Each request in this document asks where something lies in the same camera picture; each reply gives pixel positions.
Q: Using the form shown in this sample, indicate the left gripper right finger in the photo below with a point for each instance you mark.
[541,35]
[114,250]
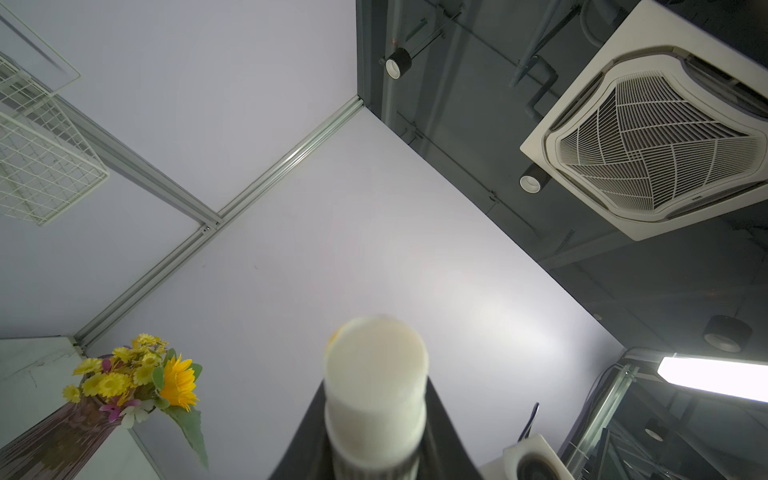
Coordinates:
[442,454]

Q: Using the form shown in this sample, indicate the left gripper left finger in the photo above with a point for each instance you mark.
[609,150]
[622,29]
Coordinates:
[308,454]

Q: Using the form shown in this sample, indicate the white glue stick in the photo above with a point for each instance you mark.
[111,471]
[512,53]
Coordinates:
[375,378]

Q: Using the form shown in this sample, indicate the sunflower bouquet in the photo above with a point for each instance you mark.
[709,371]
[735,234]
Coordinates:
[133,382]

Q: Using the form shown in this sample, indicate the dark purple vase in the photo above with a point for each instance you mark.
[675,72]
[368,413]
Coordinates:
[60,445]

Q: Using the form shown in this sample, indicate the fluorescent light panel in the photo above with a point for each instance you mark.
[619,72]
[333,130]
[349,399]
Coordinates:
[725,377]

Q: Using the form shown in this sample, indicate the ceiling spot lamp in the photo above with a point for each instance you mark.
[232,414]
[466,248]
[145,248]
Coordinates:
[398,63]

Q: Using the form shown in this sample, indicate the ceiling air conditioner vent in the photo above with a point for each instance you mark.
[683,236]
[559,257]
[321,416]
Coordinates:
[665,127]

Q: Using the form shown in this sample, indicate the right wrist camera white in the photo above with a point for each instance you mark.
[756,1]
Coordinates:
[533,459]

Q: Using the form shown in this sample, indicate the white wire wall basket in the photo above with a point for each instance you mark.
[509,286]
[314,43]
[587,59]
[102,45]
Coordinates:
[47,165]

